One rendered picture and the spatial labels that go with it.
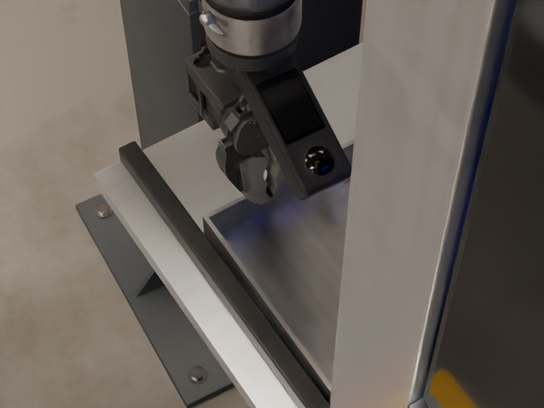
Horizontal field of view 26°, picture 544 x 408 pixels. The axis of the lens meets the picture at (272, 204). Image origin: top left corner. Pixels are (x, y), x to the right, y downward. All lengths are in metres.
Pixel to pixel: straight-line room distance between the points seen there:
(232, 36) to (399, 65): 0.42
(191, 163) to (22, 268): 1.05
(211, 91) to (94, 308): 1.16
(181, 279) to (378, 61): 0.61
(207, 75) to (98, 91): 1.41
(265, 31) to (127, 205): 0.30
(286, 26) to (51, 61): 1.59
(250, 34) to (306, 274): 0.27
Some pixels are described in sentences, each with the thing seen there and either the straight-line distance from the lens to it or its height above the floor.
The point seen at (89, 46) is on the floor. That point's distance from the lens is 2.45.
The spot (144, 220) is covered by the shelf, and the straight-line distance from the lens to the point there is 1.09.
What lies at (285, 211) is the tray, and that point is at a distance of 1.09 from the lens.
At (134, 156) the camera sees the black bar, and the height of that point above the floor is 0.90.
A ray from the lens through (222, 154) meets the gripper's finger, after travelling 0.97.
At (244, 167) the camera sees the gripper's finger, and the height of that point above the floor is 0.98.
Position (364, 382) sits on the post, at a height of 1.18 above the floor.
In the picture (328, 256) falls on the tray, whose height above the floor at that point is 0.88.
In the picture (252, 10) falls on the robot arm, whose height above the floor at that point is 1.17.
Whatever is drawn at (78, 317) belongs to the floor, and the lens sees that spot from 2.07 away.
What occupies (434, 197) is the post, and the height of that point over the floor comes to 1.39.
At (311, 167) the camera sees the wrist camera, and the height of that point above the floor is 1.06.
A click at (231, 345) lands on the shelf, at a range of 1.02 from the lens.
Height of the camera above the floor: 1.77
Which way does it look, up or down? 55 degrees down
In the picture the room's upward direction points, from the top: straight up
